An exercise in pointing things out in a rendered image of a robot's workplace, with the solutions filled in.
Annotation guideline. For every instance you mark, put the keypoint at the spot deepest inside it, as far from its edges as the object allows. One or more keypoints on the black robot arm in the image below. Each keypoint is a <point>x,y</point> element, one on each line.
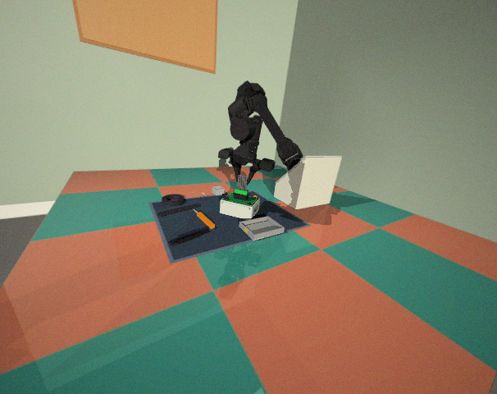
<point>251,98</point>

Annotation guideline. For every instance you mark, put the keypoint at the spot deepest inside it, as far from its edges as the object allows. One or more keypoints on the green circuit board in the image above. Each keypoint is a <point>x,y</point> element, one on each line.
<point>250,199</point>

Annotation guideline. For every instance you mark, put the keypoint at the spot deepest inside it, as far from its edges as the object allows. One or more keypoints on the green power plug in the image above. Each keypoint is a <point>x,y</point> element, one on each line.
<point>242,185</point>

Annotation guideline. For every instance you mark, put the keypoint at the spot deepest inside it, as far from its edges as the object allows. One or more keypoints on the dark blue work mat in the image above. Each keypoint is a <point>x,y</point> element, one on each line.
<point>226,233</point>

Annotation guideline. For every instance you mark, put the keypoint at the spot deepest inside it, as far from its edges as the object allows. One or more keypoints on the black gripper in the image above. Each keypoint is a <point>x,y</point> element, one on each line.
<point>264,164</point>

